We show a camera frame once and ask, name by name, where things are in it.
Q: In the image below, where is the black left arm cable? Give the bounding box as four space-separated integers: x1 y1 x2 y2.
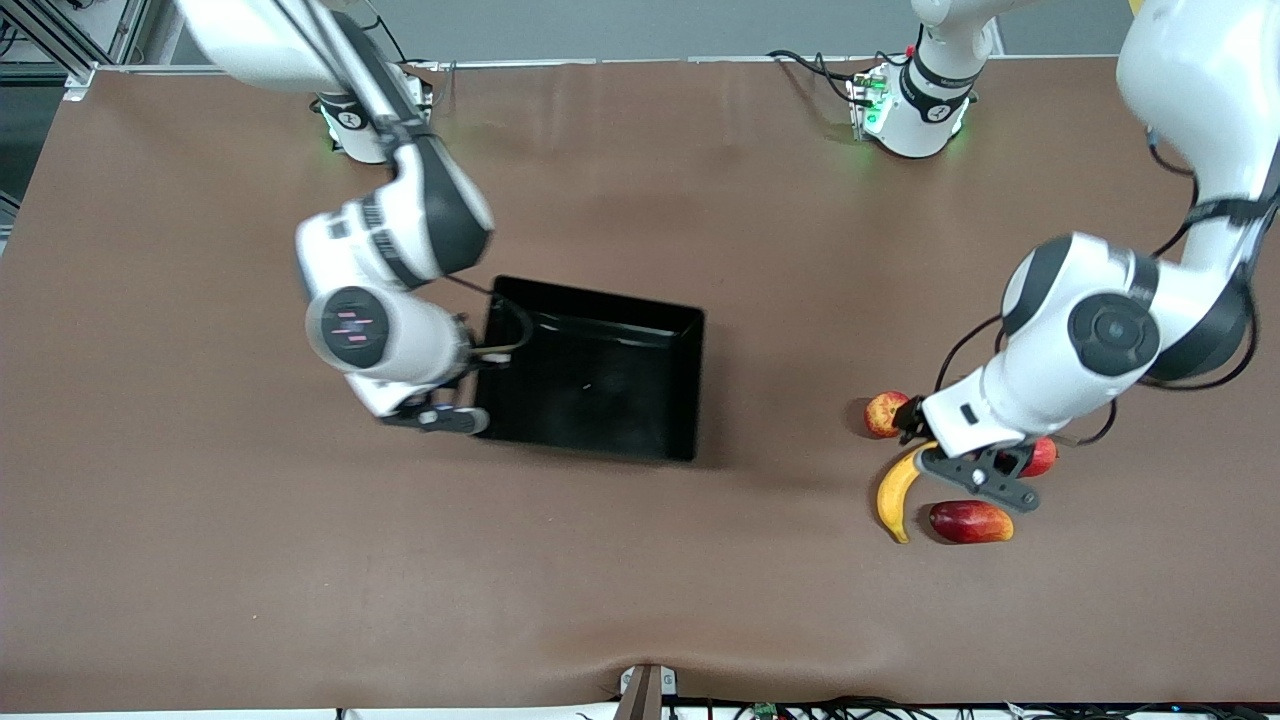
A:
934 128 1263 447

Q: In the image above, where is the red peach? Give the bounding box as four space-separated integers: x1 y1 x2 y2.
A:
995 436 1059 478

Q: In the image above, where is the black plastic box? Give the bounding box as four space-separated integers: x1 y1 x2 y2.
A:
472 275 706 463

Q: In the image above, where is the black left base cable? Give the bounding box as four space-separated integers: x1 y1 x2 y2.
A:
766 48 886 106

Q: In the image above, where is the black cable bundle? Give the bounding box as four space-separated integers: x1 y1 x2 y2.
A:
575 695 1280 720

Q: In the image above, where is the red and yellow apple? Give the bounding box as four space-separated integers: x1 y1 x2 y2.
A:
864 391 911 439

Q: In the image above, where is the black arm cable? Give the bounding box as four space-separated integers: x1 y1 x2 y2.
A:
440 274 534 357
934 128 1263 447

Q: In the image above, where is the aluminium frame profile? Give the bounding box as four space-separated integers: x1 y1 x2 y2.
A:
0 0 151 101

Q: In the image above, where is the red and yellow mango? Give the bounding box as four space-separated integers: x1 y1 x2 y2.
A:
928 499 1015 545

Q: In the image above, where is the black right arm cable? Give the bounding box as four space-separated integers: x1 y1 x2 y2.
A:
440 274 534 357

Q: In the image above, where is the yellow banana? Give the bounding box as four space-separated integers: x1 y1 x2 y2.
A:
876 440 941 545

